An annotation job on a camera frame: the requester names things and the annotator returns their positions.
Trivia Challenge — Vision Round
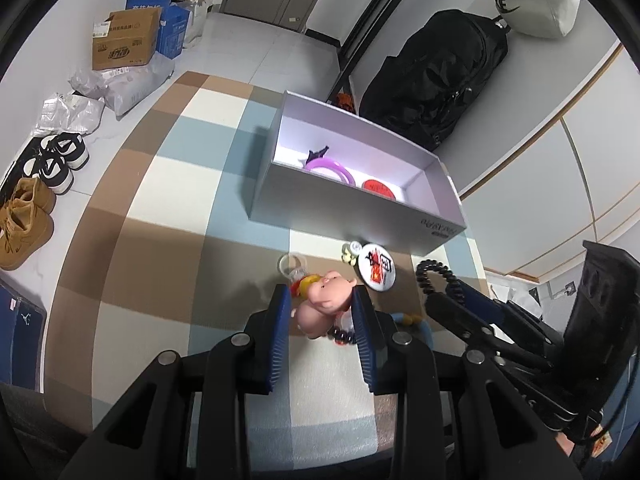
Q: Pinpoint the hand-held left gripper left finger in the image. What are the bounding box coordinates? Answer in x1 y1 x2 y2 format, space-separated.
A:
60 284 292 480

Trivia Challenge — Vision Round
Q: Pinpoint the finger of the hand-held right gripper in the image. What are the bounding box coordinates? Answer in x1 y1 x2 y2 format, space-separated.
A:
424 292 551 376
452 280 563 356

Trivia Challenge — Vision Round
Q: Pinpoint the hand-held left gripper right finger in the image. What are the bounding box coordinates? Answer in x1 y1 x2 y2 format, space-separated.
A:
350 286 583 480

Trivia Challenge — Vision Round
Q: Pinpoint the light blue keychain toy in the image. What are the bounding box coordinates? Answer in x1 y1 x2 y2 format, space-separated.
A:
390 312 436 348

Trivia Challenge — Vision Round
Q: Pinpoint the black beaded bracelet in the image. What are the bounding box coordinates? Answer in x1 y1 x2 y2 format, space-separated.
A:
416 259 468 306

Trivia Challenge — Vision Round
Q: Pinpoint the pink pig toy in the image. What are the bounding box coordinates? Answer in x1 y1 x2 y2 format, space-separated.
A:
291 270 358 340

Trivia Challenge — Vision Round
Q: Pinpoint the round white red badge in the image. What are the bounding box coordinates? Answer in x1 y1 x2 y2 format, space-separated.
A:
354 243 397 292

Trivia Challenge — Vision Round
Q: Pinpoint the grey cardboard box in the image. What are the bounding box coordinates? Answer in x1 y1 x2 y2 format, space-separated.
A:
248 90 468 256

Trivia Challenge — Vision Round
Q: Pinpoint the yellow red charm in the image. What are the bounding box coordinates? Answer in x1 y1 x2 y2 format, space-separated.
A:
292 274 323 301

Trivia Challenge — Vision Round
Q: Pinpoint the plaid mat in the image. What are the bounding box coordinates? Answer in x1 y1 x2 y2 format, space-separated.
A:
44 71 493 471

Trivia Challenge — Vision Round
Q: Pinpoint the black backpack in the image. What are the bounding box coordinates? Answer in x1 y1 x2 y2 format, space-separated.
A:
359 9 512 151

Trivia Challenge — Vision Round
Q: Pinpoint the blue shoe box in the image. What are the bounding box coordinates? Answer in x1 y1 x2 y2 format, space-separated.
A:
0 280 48 393

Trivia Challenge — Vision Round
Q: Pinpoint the person's dark trouser leg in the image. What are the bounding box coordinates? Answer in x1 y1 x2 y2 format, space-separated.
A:
0 382 96 480

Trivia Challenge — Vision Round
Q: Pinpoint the brown suede boot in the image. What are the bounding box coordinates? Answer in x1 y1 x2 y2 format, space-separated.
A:
10 177 57 216
0 200 55 271

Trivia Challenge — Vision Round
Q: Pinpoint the black white sneaker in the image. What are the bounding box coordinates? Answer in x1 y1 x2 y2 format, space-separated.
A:
10 152 76 196
37 132 90 170

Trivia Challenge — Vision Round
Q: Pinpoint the large white plastic package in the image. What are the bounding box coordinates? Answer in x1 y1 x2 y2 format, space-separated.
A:
70 52 176 120

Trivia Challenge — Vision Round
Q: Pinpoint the crumpled clear plastic bag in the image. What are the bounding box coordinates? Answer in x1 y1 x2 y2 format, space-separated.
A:
34 92 106 136

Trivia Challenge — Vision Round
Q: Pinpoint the blue cardboard box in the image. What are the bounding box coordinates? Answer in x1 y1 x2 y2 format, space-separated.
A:
125 0 193 58

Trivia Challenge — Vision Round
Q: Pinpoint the white cloth bag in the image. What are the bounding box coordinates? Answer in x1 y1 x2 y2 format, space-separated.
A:
167 0 213 48

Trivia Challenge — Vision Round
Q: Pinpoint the brown cardboard box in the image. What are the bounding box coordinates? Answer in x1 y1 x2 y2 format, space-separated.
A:
91 8 162 71

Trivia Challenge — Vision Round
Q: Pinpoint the dark red bead bracelet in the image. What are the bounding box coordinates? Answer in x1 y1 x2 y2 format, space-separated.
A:
325 317 358 348

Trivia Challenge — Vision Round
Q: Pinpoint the clear plastic ring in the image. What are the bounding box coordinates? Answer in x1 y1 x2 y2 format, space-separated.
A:
278 253 308 281

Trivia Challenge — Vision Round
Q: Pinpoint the purple bracelet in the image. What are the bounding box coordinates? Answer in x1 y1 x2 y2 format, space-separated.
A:
303 156 357 187

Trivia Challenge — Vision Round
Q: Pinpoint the black metal frame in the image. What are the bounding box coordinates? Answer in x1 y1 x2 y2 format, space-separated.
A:
337 0 426 76

